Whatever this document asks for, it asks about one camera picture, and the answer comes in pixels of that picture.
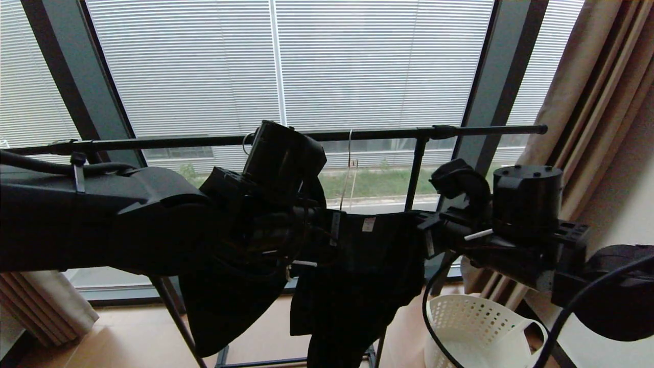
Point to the window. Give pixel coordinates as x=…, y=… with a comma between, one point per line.
x=61, y=76

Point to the black clothes rack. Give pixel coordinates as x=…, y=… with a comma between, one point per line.
x=383, y=134

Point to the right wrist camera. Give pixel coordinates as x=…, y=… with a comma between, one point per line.
x=460, y=179

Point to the pink clothes hanger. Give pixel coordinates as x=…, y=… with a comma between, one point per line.
x=349, y=148
x=243, y=144

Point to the white laundry basket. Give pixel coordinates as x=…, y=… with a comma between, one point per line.
x=475, y=327

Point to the beige curtain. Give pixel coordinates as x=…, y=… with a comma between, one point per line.
x=572, y=76
x=46, y=306

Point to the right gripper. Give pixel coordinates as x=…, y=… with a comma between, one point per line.
x=454, y=232

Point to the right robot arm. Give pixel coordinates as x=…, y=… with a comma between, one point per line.
x=526, y=199

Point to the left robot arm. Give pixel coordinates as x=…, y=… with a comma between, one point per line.
x=102, y=220

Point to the black garment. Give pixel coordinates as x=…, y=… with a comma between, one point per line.
x=230, y=306
x=357, y=286

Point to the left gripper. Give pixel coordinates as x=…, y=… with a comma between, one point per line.
x=324, y=227

